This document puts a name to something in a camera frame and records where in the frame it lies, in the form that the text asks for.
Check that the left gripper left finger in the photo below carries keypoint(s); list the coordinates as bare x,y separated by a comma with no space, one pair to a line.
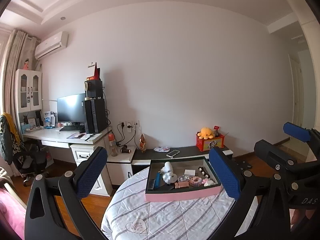
43,219

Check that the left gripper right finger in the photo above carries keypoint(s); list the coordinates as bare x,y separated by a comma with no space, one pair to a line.
272,218

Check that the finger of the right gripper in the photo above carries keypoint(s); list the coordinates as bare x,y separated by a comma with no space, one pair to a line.
297,132

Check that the pink white brick figure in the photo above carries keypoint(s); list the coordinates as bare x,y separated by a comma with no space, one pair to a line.
208,182

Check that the pink donut brick model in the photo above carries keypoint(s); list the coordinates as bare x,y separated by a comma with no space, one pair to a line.
195,181

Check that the black hair clip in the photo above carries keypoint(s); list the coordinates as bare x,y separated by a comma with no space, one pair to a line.
203,171

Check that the white power adapter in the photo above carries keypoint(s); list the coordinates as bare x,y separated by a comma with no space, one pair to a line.
190,172

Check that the clear plastic bottle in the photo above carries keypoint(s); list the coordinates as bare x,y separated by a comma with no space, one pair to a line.
183,178

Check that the rose gold metal cup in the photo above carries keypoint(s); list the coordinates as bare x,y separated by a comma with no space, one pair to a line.
181,184

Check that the pink green storage box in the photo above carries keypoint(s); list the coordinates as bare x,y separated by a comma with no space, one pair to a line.
179,166

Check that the white plastic cone device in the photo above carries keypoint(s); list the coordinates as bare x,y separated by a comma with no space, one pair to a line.
167,168

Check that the blue plastic case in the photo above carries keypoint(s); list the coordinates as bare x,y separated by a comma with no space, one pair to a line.
157,181

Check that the blue gold long box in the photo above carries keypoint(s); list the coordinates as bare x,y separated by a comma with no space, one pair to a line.
151,185

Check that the black office chair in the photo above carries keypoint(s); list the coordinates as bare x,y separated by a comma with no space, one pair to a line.
27,157

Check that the white striped quilt cover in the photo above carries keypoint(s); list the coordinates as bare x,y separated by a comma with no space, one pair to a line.
130,216

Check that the white desk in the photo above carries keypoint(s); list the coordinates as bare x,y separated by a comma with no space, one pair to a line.
76,150

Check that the red cartoon storage box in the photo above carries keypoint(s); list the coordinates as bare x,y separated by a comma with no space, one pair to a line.
205,145

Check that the orange octopus plush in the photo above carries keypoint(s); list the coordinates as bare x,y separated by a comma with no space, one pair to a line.
205,133

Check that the orange cap bottle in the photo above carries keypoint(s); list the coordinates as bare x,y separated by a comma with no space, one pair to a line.
113,145

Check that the white smartphone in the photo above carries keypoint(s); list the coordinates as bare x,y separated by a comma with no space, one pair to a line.
172,153

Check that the black computer monitor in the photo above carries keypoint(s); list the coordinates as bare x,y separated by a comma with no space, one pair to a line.
70,108

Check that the black computer tower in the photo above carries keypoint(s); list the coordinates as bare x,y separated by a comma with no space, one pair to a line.
95,116

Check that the white glass door cabinet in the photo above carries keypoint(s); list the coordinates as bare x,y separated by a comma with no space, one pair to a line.
28,97

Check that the black speaker box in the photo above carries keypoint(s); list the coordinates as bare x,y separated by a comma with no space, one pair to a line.
94,89

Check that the beige curtain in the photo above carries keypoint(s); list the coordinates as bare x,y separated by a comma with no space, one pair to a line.
20,47

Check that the white air conditioner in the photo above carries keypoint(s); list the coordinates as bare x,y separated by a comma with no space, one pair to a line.
51,45

